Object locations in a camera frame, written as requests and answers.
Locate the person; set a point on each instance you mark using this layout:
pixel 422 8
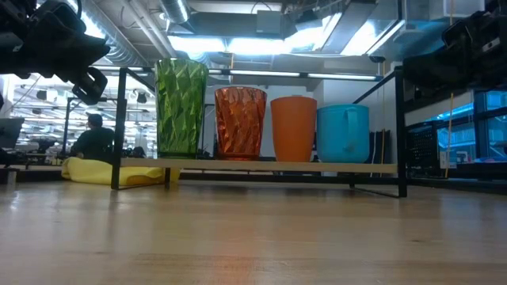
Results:
pixel 95 142

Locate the black perforated crate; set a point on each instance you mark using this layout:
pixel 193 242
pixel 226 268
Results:
pixel 421 150

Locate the black-framed wooden shelf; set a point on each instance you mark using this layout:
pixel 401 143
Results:
pixel 257 165

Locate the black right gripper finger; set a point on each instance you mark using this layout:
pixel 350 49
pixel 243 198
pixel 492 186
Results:
pixel 439 69

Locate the orange plastic cup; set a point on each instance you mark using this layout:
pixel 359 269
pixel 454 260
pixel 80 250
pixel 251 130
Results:
pixel 293 130

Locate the yellow cloth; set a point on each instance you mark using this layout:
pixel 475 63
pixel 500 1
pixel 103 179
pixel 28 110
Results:
pixel 91 170

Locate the light blue plastic mug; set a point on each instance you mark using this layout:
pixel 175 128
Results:
pixel 342 134

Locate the silver ventilation duct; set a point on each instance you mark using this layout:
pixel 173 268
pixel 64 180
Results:
pixel 174 10

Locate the grey ceiling junction box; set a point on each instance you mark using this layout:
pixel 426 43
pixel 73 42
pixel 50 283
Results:
pixel 269 21

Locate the red faceted plastic tumbler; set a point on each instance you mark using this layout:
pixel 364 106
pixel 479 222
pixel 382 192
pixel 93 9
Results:
pixel 240 122

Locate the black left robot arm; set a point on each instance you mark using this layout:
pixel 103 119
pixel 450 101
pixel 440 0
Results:
pixel 8 16

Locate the green faceted plastic tumbler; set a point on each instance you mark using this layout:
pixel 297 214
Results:
pixel 180 107

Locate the long ceiling light tube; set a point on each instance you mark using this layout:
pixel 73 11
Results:
pixel 277 73

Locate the black table frame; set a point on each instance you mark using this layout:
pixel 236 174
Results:
pixel 277 178

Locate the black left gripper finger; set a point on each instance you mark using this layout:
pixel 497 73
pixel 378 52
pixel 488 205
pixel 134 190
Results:
pixel 97 79

